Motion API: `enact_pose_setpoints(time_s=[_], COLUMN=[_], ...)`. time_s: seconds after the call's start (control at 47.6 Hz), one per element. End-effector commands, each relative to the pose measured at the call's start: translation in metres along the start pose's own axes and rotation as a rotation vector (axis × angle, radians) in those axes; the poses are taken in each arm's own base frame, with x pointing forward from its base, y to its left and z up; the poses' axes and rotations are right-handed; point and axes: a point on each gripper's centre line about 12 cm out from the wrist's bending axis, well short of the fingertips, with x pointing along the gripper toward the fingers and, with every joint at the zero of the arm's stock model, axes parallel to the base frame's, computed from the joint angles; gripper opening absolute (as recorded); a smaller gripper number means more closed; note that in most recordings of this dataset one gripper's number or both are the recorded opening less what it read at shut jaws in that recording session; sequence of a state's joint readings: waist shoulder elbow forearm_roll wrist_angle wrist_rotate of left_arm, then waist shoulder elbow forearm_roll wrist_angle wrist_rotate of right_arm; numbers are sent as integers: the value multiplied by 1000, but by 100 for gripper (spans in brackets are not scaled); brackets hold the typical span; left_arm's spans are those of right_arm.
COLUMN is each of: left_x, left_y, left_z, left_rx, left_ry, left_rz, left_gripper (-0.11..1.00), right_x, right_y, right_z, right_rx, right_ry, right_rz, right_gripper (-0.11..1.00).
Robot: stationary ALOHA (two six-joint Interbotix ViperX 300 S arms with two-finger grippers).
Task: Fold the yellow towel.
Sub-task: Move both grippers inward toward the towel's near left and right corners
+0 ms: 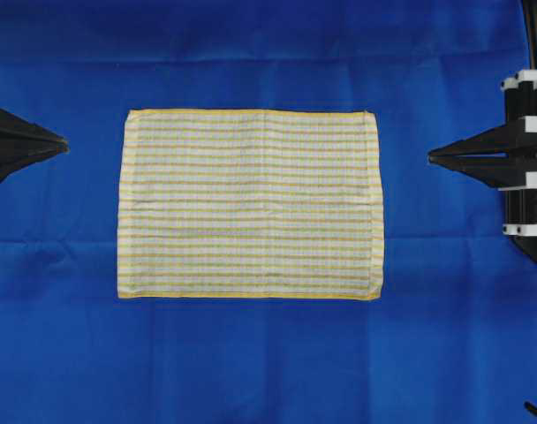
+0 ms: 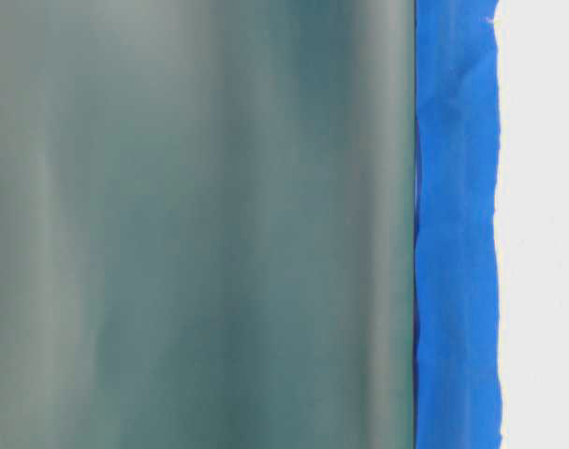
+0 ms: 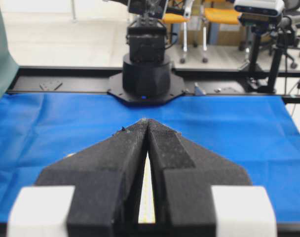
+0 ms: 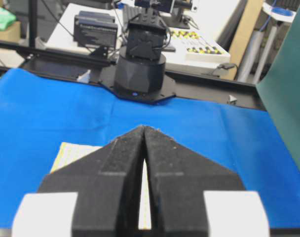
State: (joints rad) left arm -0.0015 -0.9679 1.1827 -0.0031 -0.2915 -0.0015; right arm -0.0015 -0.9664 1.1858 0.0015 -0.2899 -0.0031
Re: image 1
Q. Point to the yellow striped towel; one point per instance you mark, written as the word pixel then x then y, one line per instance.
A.
pixel 250 204

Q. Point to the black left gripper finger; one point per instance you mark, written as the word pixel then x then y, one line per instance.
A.
pixel 8 166
pixel 13 128

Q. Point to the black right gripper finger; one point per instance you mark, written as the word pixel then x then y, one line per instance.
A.
pixel 485 146
pixel 502 173

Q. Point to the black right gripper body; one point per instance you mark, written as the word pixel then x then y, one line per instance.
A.
pixel 520 194

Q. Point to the blue table cloth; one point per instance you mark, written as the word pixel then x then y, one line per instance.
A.
pixel 453 337

